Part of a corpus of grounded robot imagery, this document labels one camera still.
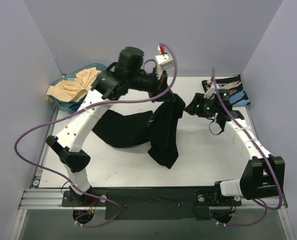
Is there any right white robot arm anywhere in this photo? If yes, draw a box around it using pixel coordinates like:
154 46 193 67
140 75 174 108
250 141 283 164
185 90 285 205

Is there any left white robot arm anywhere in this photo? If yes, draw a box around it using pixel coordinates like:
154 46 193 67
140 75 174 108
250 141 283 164
46 43 178 206

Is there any folded black printed t shirt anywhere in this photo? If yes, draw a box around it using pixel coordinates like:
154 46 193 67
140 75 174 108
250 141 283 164
201 75 251 107

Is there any blue t shirt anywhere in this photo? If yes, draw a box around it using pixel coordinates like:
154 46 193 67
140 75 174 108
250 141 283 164
68 102 81 113

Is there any beige t shirt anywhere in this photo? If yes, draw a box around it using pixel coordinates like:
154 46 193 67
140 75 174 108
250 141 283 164
45 67 101 103

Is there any teal plastic basket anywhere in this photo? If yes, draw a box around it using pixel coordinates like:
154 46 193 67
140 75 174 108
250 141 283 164
51 63 107 114

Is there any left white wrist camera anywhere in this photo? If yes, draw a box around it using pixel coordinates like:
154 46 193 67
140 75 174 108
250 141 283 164
155 53 174 71

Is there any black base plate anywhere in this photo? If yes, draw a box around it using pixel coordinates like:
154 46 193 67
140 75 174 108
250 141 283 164
61 186 242 220

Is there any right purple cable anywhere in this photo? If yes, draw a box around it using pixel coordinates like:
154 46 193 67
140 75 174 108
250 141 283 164
209 67 287 228

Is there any aluminium frame rail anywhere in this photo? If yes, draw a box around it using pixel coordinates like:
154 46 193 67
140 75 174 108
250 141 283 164
18 187 107 210

